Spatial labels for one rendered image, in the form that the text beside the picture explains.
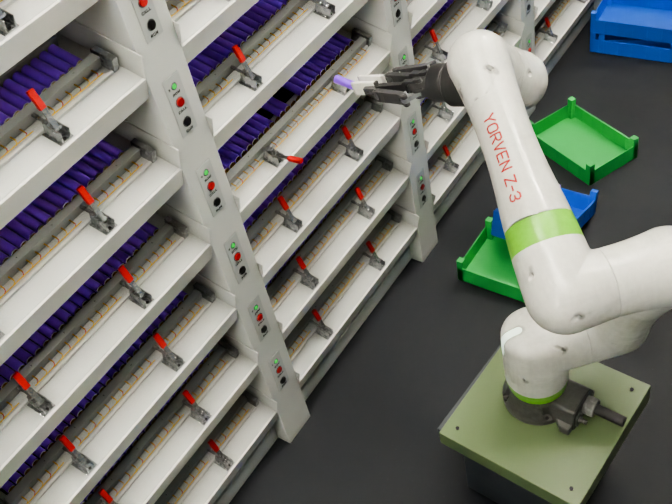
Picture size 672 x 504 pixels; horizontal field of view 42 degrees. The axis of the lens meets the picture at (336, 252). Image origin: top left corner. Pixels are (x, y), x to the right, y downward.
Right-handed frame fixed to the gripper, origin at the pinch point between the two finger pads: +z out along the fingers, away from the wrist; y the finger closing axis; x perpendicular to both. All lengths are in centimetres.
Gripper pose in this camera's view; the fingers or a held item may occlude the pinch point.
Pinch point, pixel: (369, 84)
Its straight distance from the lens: 186.3
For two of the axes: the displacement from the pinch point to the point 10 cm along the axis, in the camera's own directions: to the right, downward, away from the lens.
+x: 3.8, 7.4, 5.5
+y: -5.4, 6.6, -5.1
